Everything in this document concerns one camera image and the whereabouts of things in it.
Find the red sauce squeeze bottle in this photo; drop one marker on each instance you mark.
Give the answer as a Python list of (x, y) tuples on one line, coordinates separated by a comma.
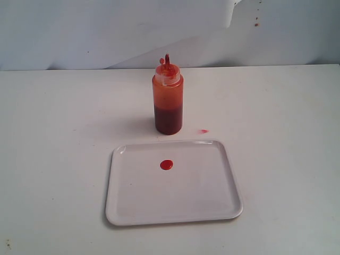
[(167, 87)]

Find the red sauce blob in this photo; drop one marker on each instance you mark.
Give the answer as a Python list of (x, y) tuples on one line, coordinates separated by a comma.
[(166, 164)]

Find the white rectangular plastic tray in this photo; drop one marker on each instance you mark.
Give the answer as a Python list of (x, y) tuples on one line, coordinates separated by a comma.
[(199, 187)]

